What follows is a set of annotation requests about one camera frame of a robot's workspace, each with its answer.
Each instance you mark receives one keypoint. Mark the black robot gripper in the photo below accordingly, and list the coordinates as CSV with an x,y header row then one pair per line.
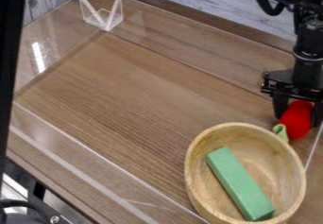
x,y
299,82

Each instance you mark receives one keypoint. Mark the red plush strawberry toy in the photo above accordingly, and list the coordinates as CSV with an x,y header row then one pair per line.
x,y
293,124

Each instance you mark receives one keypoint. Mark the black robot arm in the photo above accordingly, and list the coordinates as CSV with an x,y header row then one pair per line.
x,y
307,16

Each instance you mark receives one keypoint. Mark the wooden bowl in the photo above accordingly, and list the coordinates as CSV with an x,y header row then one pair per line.
x,y
268,162

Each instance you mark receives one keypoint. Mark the green rectangular block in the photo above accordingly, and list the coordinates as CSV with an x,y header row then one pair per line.
x,y
241,188

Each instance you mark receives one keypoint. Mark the black vertical pole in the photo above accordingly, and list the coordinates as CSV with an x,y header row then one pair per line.
x,y
10,24

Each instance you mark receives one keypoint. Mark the clear acrylic tray wall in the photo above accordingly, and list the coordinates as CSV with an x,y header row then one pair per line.
x,y
120,83

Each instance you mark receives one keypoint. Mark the black metal bracket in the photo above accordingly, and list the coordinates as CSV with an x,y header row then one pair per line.
x,y
40,211

